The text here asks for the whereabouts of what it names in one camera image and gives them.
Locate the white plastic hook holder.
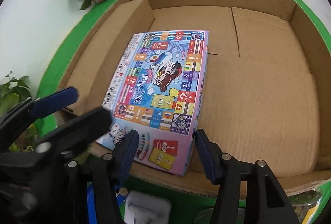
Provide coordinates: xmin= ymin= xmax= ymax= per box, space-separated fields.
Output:
xmin=124 ymin=190 xmax=171 ymax=224

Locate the clear bag with contents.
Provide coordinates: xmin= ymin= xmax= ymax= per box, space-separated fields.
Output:
xmin=285 ymin=181 xmax=325 ymax=223

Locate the green round table mat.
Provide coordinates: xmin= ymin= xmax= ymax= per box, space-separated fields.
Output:
xmin=35 ymin=0 xmax=330 ymax=223

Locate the colourful board game box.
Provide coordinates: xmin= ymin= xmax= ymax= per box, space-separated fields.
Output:
xmin=98 ymin=30 xmax=209 ymax=176

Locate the blue stapler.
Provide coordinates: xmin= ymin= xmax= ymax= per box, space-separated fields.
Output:
xmin=87 ymin=183 xmax=128 ymax=224

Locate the brown cardboard box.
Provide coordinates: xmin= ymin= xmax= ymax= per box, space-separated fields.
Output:
xmin=58 ymin=0 xmax=330 ymax=196

